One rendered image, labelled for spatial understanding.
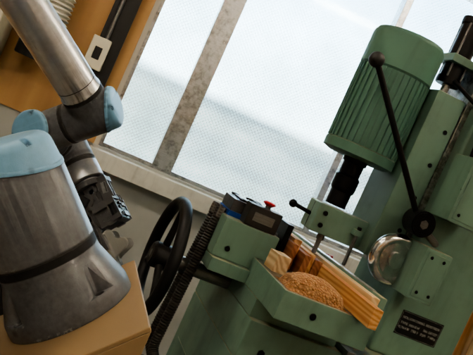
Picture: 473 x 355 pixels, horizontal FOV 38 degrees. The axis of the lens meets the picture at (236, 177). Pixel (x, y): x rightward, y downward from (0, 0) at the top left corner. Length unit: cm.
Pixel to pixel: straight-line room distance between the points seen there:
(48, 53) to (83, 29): 154
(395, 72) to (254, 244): 50
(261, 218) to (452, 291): 51
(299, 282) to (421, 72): 57
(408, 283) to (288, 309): 34
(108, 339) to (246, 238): 68
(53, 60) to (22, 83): 154
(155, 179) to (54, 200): 193
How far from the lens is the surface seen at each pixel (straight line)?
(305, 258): 155
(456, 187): 160
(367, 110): 159
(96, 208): 156
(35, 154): 97
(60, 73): 140
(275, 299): 135
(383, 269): 160
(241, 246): 152
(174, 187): 289
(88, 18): 292
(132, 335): 88
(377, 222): 164
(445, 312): 174
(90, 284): 99
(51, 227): 97
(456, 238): 170
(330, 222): 163
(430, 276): 158
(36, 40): 138
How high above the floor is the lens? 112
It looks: 3 degrees down
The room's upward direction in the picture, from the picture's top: 24 degrees clockwise
